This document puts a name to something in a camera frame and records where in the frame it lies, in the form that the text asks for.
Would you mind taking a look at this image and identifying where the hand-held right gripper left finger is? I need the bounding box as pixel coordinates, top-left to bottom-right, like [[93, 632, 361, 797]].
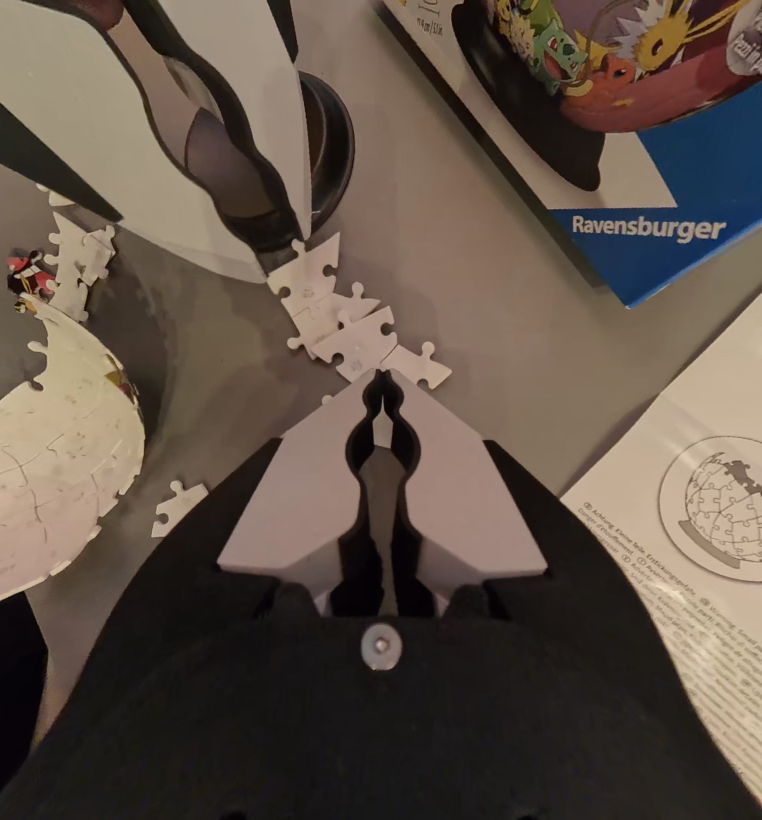
[[217, 369, 385, 617]]

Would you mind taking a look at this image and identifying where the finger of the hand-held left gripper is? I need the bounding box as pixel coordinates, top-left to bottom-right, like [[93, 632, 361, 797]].
[[0, 0, 295, 284], [125, 0, 312, 243]]

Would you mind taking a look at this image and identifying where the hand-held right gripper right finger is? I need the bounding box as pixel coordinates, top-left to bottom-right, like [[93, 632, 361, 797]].
[[386, 369, 548, 617]]

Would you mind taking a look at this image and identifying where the white puzzle piece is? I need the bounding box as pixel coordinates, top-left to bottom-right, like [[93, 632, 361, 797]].
[[381, 341, 453, 390], [310, 306, 397, 385], [286, 282, 382, 352], [267, 232, 343, 321], [150, 479, 210, 539]]

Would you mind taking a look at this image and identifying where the black round ball stand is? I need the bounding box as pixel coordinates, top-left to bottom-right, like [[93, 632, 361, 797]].
[[163, 58, 356, 254]]

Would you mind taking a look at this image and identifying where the partly built puzzle ball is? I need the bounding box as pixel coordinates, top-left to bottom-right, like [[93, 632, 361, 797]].
[[0, 184, 146, 619]]

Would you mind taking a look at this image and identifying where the colourful puzzle box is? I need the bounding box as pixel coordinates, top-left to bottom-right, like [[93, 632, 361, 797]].
[[374, 0, 762, 310]]

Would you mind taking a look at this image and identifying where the white instruction sheet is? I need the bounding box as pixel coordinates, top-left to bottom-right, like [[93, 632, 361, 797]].
[[559, 263, 762, 820]]

